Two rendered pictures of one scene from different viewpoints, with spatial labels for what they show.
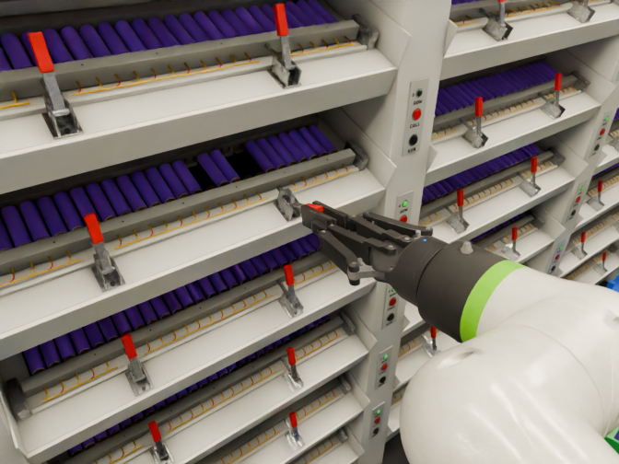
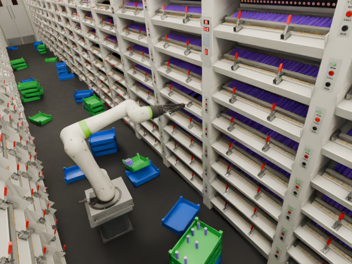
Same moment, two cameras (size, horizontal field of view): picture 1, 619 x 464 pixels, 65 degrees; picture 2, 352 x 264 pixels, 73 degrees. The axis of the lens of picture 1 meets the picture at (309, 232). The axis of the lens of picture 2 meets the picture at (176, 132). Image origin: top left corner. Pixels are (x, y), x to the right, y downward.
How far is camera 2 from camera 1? 177 cm
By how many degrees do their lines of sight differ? 75
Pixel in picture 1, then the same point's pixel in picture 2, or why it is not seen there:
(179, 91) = (179, 75)
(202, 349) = (179, 119)
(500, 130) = (242, 135)
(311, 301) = (193, 130)
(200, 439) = (177, 136)
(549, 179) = (274, 184)
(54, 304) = (165, 92)
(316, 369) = (195, 150)
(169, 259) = (175, 98)
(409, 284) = not seen: hidden behind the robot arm
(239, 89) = (183, 79)
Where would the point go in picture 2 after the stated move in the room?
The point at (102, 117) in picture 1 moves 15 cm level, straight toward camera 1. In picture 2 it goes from (171, 73) to (153, 77)
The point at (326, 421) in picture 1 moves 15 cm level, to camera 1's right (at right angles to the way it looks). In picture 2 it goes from (197, 169) to (198, 182)
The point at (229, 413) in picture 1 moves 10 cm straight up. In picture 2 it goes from (183, 139) to (182, 129)
